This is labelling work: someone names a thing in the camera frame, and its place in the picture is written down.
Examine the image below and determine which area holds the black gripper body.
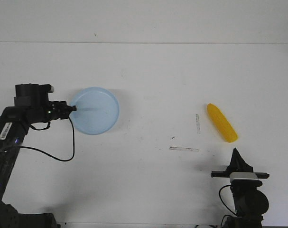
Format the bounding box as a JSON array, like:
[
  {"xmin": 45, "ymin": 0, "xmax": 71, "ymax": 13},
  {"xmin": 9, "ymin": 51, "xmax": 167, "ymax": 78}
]
[
  {"xmin": 211, "ymin": 171, "xmax": 269, "ymax": 183},
  {"xmin": 14, "ymin": 84, "xmax": 67, "ymax": 124}
]

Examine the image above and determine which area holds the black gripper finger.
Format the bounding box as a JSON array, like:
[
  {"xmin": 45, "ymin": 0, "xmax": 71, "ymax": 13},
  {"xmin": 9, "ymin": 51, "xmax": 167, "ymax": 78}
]
[
  {"xmin": 226, "ymin": 148, "xmax": 239, "ymax": 171},
  {"xmin": 235, "ymin": 149, "xmax": 253, "ymax": 172},
  {"xmin": 64, "ymin": 104, "xmax": 77, "ymax": 111},
  {"xmin": 63, "ymin": 109, "xmax": 75, "ymax": 118}
]

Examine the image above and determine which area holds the light blue round plate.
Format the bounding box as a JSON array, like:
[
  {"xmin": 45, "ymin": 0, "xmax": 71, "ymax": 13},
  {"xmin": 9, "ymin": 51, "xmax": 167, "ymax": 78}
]
[{"xmin": 70, "ymin": 87, "xmax": 120, "ymax": 135}]

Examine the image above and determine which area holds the yellow corn cob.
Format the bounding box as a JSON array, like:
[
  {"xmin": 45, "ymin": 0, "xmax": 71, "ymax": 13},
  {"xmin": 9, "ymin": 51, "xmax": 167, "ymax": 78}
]
[{"xmin": 206, "ymin": 103, "xmax": 238, "ymax": 143}]

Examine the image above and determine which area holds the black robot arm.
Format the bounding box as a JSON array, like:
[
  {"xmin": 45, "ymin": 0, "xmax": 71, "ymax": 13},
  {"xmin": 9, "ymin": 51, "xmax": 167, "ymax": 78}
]
[
  {"xmin": 63, "ymin": 102, "xmax": 269, "ymax": 227},
  {"xmin": 0, "ymin": 84, "xmax": 76, "ymax": 228}
]

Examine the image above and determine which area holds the horizontal tape strip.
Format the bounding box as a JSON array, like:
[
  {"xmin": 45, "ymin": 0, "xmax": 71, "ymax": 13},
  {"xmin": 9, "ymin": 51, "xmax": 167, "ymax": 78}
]
[{"xmin": 169, "ymin": 146, "xmax": 199, "ymax": 152}]

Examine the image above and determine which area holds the vertical tape strip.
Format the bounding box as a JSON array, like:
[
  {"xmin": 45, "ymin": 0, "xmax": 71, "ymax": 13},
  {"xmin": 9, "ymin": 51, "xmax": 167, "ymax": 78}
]
[{"xmin": 195, "ymin": 114, "xmax": 201, "ymax": 134}]

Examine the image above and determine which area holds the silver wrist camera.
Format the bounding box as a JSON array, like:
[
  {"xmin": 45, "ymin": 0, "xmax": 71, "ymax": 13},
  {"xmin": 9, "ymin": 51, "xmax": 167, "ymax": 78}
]
[{"xmin": 229, "ymin": 172, "xmax": 259, "ymax": 183}]

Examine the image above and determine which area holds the black camera cable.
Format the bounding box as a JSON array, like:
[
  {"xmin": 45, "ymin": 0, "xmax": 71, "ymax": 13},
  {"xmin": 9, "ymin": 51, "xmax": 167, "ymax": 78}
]
[
  {"xmin": 15, "ymin": 116, "xmax": 75, "ymax": 162},
  {"xmin": 218, "ymin": 184, "xmax": 237, "ymax": 214}
]

